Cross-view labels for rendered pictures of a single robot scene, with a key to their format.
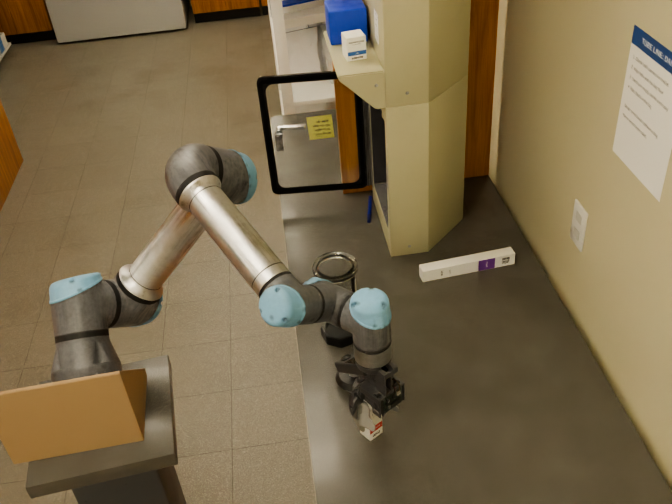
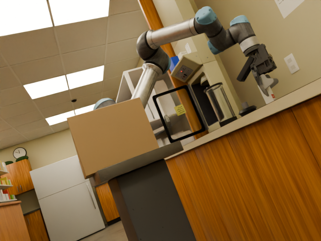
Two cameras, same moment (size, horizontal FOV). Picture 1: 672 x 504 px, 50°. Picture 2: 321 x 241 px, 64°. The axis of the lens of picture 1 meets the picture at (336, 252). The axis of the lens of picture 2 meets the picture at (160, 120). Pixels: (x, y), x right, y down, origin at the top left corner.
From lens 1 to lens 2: 1.51 m
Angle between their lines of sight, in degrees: 48
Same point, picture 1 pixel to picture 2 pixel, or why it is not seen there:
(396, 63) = (199, 48)
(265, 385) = not seen: outside the picture
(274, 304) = (202, 10)
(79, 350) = not seen: hidden behind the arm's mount
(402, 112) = (208, 64)
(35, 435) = (98, 147)
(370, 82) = (194, 55)
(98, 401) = (131, 117)
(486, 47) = not seen: hidden behind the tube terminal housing
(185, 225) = (148, 74)
